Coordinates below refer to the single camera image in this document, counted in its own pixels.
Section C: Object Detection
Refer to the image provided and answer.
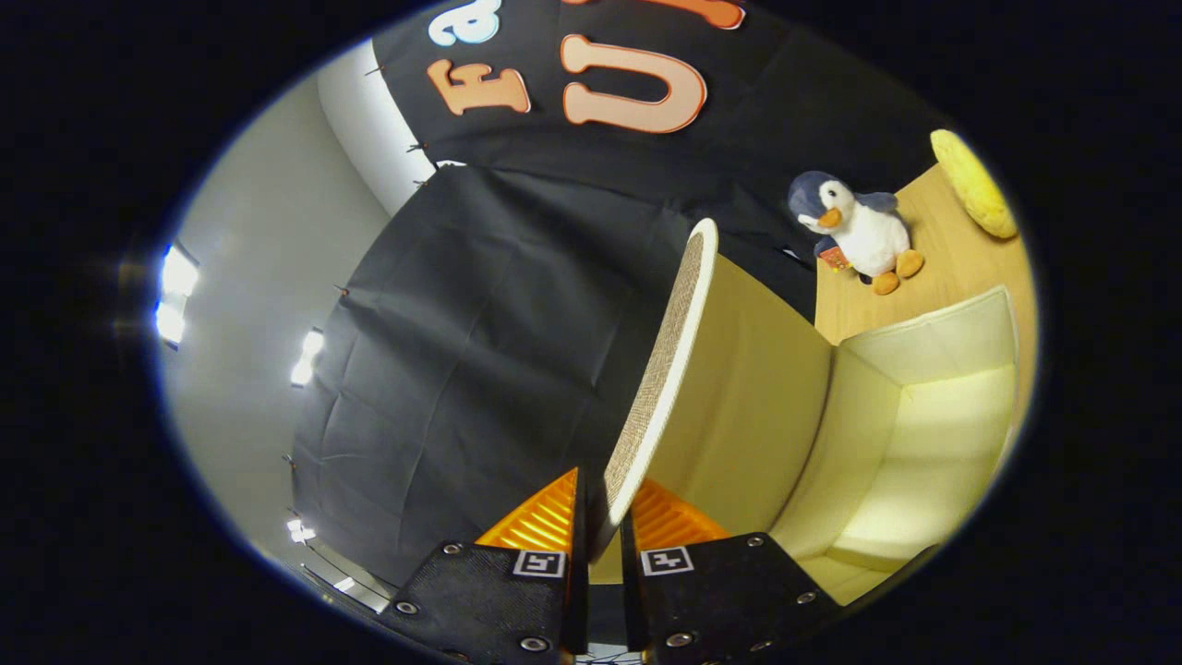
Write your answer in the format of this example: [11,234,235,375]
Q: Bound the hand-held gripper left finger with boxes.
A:
[377,467,592,665]

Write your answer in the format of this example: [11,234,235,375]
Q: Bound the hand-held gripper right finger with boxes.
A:
[619,478,844,665]

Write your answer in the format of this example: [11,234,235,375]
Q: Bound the beige fabric storage box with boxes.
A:
[605,218,1023,611]

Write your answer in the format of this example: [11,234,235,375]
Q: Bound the ceiling light panel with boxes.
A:
[290,328,325,389]
[155,243,200,349]

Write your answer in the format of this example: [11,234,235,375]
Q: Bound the penguin plush toy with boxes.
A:
[788,171,926,296]

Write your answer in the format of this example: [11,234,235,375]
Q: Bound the yellow round plush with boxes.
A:
[930,129,1019,239]

